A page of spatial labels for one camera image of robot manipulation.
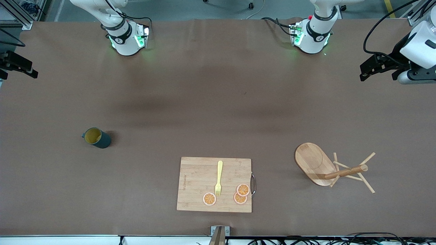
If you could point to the brown table mat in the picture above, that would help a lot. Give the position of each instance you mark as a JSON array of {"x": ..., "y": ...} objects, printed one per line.
[{"x": 218, "y": 102}]

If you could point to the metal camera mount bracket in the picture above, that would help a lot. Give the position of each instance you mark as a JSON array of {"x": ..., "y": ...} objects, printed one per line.
[{"x": 219, "y": 234}]

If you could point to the teal cup yellow inside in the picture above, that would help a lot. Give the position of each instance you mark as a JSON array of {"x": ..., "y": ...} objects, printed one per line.
[{"x": 102, "y": 140}]

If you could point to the aluminium table edge rail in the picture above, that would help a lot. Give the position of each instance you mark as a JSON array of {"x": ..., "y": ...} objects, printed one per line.
[{"x": 68, "y": 240}]

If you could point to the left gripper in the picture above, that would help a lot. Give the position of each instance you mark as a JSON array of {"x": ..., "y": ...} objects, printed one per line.
[{"x": 396, "y": 54}]

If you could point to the orange slice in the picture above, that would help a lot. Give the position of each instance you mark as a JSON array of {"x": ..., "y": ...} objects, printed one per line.
[
  {"x": 239, "y": 200},
  {"x": 243, "y": 189},
  {"x": 209, "y": 199}
]

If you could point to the wooden mug tree rack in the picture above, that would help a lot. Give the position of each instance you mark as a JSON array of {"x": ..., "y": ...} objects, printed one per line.
[{"x": 313, "y": 161}]

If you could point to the yellow plastic fork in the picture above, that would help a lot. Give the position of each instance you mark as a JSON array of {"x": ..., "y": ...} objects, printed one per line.
[{"x": 219, "y": 173}]

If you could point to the bamboo cutting board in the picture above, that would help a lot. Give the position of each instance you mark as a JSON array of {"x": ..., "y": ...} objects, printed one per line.
[{"x": 197, "y": 180}]

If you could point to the aluminium frame post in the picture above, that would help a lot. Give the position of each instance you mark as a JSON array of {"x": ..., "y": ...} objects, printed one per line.
[
  {"x": 20, "y": 15},
  {"x": 417, "y": 13}
]

